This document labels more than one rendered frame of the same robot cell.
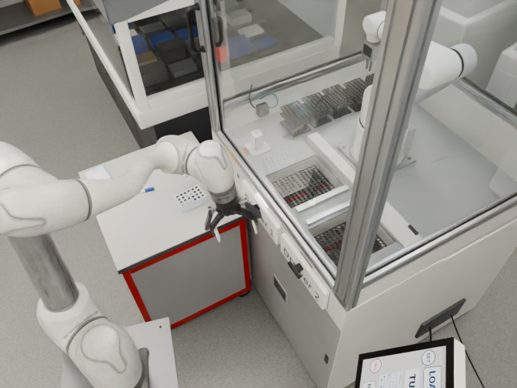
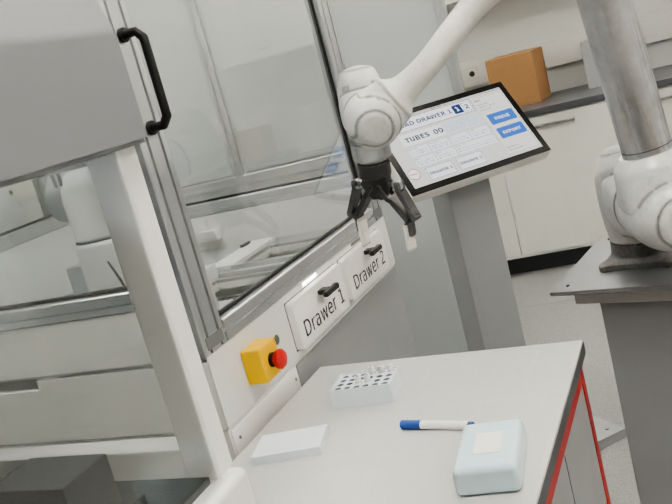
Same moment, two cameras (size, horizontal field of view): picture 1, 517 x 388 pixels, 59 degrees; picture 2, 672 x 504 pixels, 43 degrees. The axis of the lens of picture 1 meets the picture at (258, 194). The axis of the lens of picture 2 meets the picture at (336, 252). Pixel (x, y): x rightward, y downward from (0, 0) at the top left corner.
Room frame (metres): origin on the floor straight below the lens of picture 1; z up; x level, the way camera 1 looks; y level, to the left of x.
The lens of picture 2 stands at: (2.27, 1.56, 1.39)
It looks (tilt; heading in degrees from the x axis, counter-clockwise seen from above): 12 degrees down; 232
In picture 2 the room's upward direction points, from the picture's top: 15 degrees counter-clockwise
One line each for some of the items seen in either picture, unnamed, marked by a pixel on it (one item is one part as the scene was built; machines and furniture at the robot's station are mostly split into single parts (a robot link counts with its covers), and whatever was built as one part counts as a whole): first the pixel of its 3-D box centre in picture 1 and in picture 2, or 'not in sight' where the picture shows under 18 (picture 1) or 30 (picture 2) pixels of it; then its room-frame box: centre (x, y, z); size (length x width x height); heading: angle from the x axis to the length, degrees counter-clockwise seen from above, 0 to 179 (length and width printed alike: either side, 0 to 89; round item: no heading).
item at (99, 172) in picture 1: (101, 180); (490, 455); (1.44, 0.72, 0.78); 0.15 x 0.10 x 0.04; 34
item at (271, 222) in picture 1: (260, 211); (319, 304); (1.14, -0.01, 0.87); 0.29 x 0.02 x 0.11; 27
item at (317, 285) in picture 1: (303, 269); (365, 263); (0.86, -0.15, 0.87); 0.29 x 0.02 x 0.11; 27
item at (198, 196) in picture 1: (190, 198); (366, 387); (1.31, 0.30, 0.78); 0.12 x 0.08 x 0.04; 122
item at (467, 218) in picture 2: not in sight; (494, 302); (0.23, -0.31, 0.51); 0.50 x 0.45 x 1.02; 73
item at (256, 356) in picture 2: not in sight; (263, 360); (1.43, 0.16, 0.88); 0.07 x 0.05 x 0.07; 27
